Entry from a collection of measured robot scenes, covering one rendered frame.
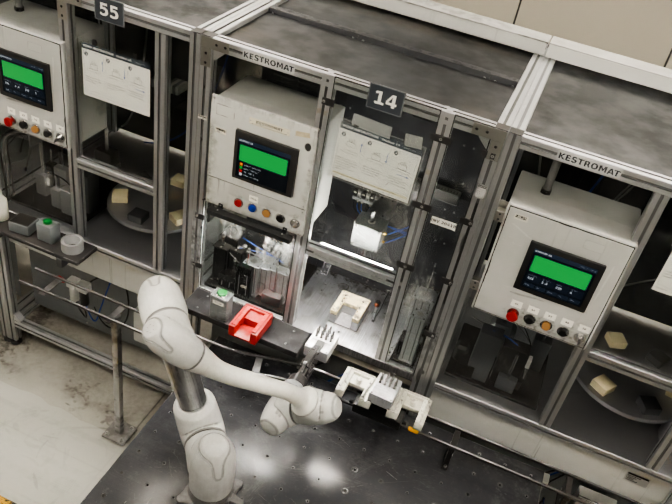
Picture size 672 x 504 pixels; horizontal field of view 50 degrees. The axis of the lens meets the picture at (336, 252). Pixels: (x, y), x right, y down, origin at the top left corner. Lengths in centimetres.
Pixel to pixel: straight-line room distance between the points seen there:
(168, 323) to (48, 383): 199
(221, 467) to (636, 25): 449
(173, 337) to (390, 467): 117
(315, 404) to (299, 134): 93
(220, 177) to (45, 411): 169
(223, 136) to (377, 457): 138
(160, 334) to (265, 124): 89
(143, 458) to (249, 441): 40
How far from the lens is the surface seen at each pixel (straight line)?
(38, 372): 410
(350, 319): 310
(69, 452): 375
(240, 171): 269
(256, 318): 298
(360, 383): 291
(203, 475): 255
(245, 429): 293
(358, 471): 288
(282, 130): 256
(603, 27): 589
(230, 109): 263
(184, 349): 213
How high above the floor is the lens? 296
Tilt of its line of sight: 36 degrees down
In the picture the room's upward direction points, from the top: 11 degrees clockwise
